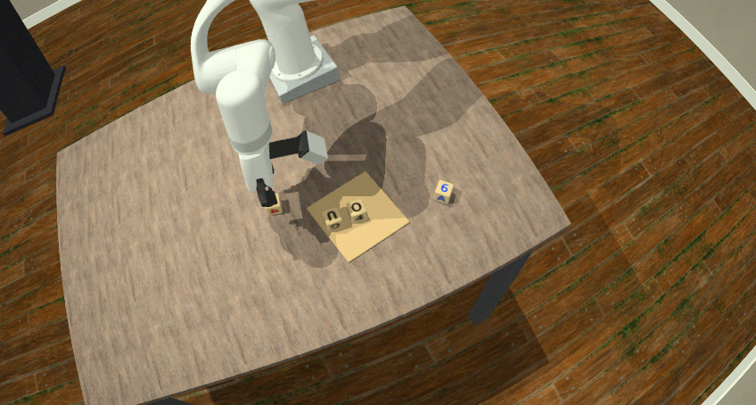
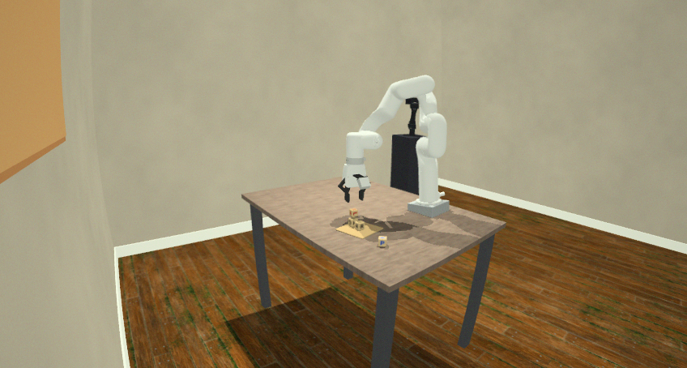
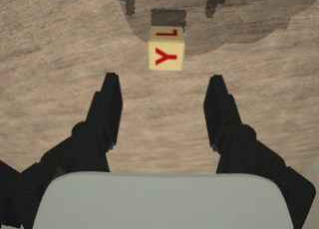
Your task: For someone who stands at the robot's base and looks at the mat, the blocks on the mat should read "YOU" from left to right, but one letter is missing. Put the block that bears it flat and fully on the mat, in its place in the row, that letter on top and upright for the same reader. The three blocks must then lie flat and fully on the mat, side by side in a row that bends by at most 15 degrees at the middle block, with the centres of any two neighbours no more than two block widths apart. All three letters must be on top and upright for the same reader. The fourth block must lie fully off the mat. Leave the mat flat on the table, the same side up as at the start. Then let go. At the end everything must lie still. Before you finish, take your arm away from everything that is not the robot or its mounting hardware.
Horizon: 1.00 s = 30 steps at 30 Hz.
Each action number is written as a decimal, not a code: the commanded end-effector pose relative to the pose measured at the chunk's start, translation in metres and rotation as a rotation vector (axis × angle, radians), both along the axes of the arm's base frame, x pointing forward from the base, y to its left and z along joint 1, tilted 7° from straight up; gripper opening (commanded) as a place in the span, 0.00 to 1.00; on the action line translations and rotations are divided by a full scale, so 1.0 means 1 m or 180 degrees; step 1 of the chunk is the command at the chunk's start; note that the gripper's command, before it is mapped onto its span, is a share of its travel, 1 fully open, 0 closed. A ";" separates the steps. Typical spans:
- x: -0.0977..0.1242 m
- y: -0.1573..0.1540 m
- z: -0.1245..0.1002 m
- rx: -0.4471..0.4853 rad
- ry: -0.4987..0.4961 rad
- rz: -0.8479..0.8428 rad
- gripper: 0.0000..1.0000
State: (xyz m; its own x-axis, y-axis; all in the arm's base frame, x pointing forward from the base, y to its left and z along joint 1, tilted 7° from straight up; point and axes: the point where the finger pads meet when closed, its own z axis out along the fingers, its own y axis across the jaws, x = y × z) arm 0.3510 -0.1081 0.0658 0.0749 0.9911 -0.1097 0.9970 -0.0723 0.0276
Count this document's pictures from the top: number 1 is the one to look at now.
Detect pale yellow square mat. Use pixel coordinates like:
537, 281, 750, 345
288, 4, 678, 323
308, 171, 409, 262

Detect beige letter block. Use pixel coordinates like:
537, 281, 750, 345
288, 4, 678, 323
434, 180, 454, 203
347, 199, 367, 223
322, 207, 343, 232
266, 194, 283, 215

